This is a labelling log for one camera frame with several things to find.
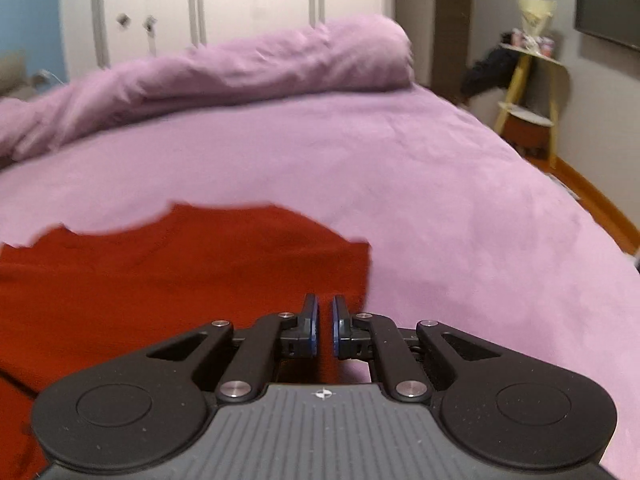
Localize red knit sweater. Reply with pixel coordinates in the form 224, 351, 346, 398
1, 205, 370, 479

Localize purple bed sheet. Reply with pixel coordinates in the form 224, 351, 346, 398
1, 89, 639, 479

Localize round orange footed stool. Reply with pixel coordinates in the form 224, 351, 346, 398
502, 115, 550, 158

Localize purple rolled duvet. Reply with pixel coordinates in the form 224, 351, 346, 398
1, 14, 413, 162

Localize black garment on table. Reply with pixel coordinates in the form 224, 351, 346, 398
460, 46, 520, 101

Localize yellow leg side table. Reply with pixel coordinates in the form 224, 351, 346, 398
494, 44, 568, 169

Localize cream wrapped bouquet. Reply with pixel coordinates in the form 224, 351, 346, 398
516, 0, 556, 51

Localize white wardrobe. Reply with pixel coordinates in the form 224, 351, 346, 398
60, 0, 393, 79

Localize grey headboard cushion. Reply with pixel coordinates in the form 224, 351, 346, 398
0, 51, 37, 101

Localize dark wall television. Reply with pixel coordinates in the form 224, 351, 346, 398
574, 0, 640, 51

